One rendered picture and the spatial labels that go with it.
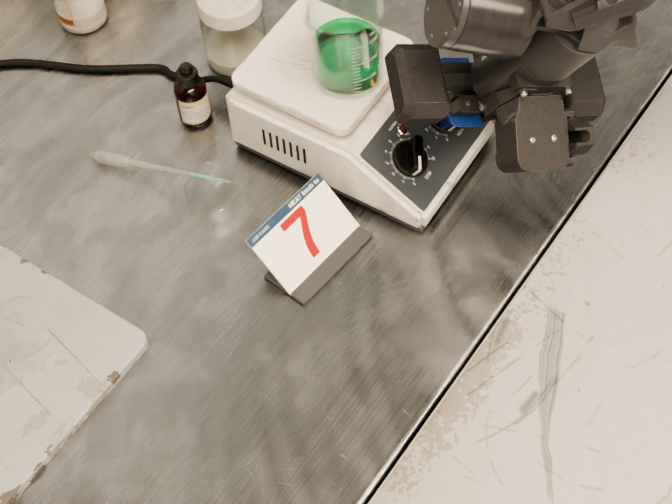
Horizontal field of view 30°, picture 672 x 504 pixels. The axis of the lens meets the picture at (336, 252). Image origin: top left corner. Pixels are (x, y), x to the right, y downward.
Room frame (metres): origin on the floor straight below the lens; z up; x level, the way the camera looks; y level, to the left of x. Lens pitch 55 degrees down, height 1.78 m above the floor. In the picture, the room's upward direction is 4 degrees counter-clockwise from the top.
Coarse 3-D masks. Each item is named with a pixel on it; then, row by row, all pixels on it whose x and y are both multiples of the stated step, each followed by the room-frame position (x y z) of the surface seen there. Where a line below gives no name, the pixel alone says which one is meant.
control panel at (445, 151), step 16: (384, 128) 0.68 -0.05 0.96; (416, 128) 0.69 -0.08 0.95; (432, 128) 0.69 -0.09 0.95; (464, 128) 0.70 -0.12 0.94; (480, 128) 0.70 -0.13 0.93; (368, 144) 0.67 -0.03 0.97; (384, 144) 0.67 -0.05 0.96; (432, 144) 0.68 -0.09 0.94; (448, 144) 0.68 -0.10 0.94; (464, 144) 0.68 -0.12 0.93; (368, 160) 0.65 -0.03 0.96; (384, 160) 0.66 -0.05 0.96; (432, 160) 0.66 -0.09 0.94; (448, 160) 0.67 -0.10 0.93; (384, 176) 0.64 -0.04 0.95; (400, 176) 0.64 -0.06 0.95; (432, 176) 0.65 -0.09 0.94; (448, 176) 0.65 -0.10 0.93; (416, 192) 0.63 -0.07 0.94; (432, 192) 0.64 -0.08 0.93
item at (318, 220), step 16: (320, 192) 0.64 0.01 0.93; (304, 208) 0.63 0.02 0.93; (320, 208) 0.63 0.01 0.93; (336, 208) 0.64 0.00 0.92; (288, 224) 0.61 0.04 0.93; (304, 224) 0.62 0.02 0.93; (320, 224) 0.62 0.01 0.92; (336, 224) 0.62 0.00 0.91; (272, 240) 0.60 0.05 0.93; (288, 240) 0.60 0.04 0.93; (304, 240) 0.61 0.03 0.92; (320, 240) 0.61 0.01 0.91; (272, 256) 0.59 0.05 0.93; (288, 256) 0.59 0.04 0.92; (304, 256) 0.59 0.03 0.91; (288, 272) 0.58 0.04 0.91
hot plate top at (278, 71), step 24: (288, 24) 0.79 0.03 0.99; (264, 48) 0.76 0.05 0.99; (288, 48) 0.76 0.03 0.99; (384, 48) 0.75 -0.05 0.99; (240, 72) 0.74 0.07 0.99; (264, 72) 0.73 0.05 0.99; (288, 72) 0.73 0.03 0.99; (384, 72) 0.72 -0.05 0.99; (264, 96) 0.71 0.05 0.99; (288, 96) 0.71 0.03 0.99; (312, 96) 0.70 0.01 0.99; (312, 120) 0.68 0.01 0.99; (336, 120) 0.68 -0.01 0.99; (360, 120) 0.68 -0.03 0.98
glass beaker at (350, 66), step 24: (312, 0) 0.74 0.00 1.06; (336, 0) 0.75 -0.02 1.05; (360, 0) 0.75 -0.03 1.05; (312, 24) 0.73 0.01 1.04; (312, 48) 0.71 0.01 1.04; (336, 48) 0.70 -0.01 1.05; (360, 48) 0.70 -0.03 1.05; (312, 72) 0.72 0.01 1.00; (336, 72) 0.70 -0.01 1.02; (360, 72) 0.70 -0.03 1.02; (336, 96) 0.70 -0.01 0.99; (360, 96) 0.70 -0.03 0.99
